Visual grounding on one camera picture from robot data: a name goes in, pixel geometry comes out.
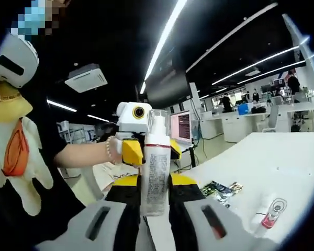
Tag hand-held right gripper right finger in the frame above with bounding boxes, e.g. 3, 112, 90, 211
168, 173, 277, 251

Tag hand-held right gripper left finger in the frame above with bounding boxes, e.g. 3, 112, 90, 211
35, 174, 144, 251

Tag large red-collared skincare bottle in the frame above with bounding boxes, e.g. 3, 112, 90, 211
260, 197, 289, 231

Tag gold foil skincare sachet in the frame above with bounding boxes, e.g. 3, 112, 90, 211
229, 181, 244, 195

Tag dark green printed skincare sachet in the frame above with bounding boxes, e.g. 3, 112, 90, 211
200, 179, 235, 204

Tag blue storage box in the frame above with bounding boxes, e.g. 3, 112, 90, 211
237, 104, 254, 116

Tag person's left hand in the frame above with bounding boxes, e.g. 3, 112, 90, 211
109, 137, 124, 166

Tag black-legged laptop stand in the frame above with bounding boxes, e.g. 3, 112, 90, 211
172, 142, 199, 173

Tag open laptop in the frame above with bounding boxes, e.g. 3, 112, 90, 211
170, 109, 193, 146

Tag black hanging display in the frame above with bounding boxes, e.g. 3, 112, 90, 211
145, 51, 191, 107

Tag ceiling air conditioner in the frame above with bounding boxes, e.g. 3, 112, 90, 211
64, 63, 108, 94

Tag white office counter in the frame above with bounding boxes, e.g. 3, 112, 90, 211
198, 111, 272, 143

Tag person's black printed shirt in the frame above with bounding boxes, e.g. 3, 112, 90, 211
0, 15, 95, 249

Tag ceiling light strips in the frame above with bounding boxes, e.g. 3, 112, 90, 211
46, 0, 314, 123

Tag grey high-back office chair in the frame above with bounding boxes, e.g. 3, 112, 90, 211
261, 104, 280, 133

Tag grey chest-worn device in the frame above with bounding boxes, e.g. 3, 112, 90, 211
0, 33, 40, 89

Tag beaded bracelet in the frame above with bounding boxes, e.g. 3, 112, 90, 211
105, 135, 115, 165

